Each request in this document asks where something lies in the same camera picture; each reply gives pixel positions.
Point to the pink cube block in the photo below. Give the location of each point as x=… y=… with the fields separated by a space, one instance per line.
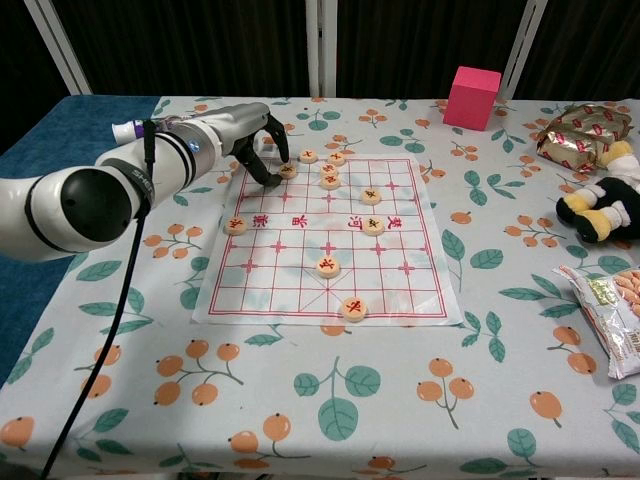
x=470 y=100

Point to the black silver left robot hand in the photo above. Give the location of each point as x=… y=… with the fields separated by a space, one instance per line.
x=245 y=125

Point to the black white plush doll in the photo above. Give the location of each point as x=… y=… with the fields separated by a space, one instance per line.
x=600 y=210

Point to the gold foil snack package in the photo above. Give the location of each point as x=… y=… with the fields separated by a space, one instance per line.
x=580 y=135

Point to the blue fabric table cover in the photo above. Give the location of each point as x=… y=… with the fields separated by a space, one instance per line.
x=30 y=290

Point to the white red xiangqi board sheet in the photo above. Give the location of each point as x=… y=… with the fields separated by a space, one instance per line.
x=290 y=295

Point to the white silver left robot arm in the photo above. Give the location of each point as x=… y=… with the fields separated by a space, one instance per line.
x=85 y=210

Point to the white partition frame post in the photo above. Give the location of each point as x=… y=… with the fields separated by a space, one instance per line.
x=522 y=45
x=320 y=47
x=60 y=45

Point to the round wooden xiangqi piece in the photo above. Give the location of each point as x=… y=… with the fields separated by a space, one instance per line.
x=308 y=156
x=235 y=226
x=371 y=196
x=330 y=181
x=337 y=159
x=373 y=226
x=328 y=266
x=328 y=169
x=354 y=309
x=287 y=171

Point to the peanut snack bag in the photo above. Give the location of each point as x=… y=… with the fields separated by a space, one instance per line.
x=617 y=310

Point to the purple white toothpaste tube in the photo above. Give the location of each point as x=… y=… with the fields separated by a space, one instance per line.
x=122 y=131

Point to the floral print tablecloth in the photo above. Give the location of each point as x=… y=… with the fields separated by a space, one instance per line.
x=320 y=380

